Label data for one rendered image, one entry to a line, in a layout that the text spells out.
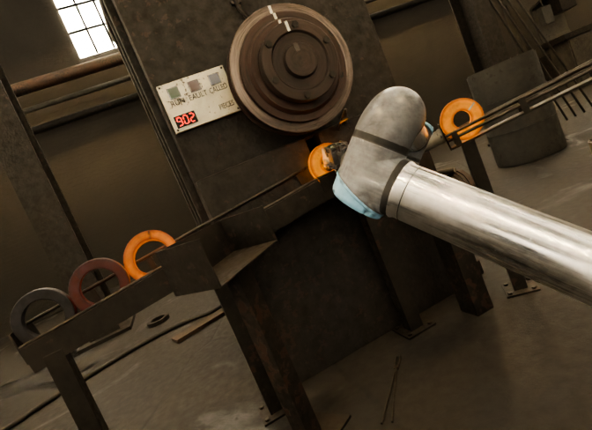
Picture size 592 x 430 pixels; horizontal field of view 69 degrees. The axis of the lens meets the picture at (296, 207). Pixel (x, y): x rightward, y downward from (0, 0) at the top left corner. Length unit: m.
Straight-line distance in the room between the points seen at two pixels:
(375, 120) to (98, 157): 7.05
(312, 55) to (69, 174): 6.49
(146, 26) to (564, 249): 1.50
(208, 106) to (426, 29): 8.47
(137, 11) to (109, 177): 6.00
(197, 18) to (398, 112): 1.12
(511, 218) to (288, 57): 1.00
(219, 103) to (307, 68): 0.37
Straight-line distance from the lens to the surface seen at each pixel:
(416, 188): 0.79
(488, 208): 0.78
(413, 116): 0.86
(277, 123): 1.57
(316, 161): 1.62
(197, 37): 1.77
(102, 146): 7.72
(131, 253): 1.56
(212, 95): 1.69
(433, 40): 9.91
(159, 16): 1.79
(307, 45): 1.58
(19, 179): 4.19
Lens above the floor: 0.81
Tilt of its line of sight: 6 degrees down
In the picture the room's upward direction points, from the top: 23 degrees counter-clockwise
